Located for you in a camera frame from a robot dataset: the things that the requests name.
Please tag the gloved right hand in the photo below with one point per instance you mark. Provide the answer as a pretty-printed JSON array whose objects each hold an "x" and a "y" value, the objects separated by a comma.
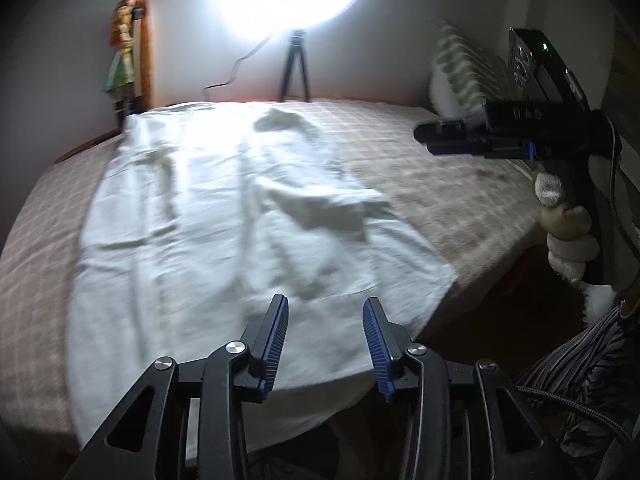
[{"x": 582, "y": 248}]

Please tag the striped sleeve forearm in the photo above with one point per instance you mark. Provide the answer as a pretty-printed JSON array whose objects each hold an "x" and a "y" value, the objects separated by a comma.
[{"x": 598, "y": 368}]

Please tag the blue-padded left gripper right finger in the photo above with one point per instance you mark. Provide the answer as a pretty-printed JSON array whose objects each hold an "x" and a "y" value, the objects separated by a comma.
[{"x": 387, "y": 342}]

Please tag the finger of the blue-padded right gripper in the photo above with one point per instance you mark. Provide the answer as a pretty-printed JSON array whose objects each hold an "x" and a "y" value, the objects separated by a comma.
[{"x": 458, "y": 137}]

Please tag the plaid beige bed blanket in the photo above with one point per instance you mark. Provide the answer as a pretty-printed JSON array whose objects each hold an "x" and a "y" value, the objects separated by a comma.
[{"x": 480, "y": 214}]

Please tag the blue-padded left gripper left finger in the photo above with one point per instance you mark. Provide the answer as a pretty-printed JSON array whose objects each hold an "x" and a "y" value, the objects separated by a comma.
[{"x": 264, "y": 339}]

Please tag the white long-sleeved shirt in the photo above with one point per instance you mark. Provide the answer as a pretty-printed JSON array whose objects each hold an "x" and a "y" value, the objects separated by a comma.
[{"x": 204, "y": 214}]

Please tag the green striped white pillow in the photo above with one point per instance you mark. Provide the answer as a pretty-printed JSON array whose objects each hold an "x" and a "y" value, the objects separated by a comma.
[{"x": 465, "y": 75}]

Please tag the black camera box with buttons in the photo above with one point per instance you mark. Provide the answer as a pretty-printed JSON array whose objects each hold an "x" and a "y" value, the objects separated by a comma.
[{"x": 538, "y": 72}]

